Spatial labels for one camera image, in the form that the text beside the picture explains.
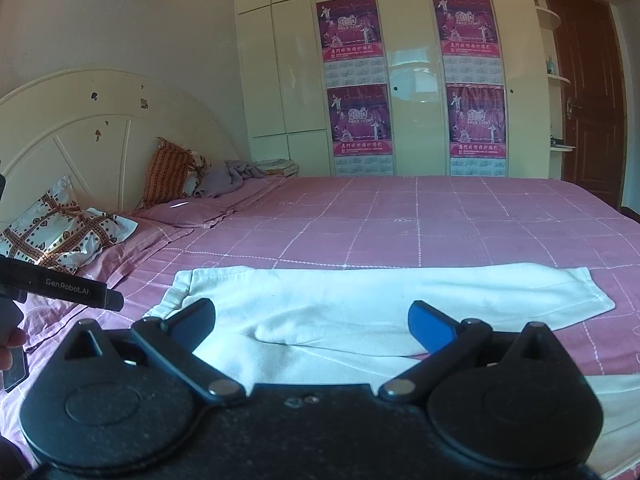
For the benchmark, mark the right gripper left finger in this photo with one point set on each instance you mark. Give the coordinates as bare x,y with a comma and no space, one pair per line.
169,343

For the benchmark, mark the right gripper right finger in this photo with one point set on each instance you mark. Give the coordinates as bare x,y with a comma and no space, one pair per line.
451,347

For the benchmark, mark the white pants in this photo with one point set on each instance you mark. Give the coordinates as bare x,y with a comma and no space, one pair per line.
340,327

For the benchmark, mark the person's left hand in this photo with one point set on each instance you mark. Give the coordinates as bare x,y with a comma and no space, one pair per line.
15,340

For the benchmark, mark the white patterned pillow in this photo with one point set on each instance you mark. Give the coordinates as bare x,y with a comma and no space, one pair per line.
56,233

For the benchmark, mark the pink pillow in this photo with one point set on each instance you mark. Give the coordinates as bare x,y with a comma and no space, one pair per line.
205,212

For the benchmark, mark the pink checked bedsheet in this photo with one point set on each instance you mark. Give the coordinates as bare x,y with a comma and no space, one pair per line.
535,404

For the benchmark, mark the orange striped pillow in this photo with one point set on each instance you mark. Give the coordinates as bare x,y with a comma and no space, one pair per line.
173,172

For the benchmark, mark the cream bed headboard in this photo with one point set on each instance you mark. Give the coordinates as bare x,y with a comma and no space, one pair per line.
100,128

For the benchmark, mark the grey crumpled cloth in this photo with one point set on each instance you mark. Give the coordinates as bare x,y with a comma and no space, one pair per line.
227,177

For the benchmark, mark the lower right purple poster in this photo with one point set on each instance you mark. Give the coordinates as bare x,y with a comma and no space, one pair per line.
477,130

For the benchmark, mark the purple poster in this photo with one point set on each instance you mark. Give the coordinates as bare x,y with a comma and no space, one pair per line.
477,130
469,42
361,131
351,43

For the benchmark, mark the lower left purple poster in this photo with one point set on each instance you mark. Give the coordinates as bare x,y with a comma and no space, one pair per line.
361,131

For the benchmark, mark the cream wardrobe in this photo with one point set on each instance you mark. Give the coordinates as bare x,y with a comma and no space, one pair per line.
287,110

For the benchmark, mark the upper right purple poster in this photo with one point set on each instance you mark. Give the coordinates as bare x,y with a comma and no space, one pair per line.
469,42

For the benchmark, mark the upper left purple poster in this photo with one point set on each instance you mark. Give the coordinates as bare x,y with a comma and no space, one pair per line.
351,43

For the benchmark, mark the brown wooden door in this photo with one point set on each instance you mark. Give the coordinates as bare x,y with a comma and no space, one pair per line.
594,105

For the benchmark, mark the cream corner shelf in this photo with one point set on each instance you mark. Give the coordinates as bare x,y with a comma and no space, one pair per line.
550,22

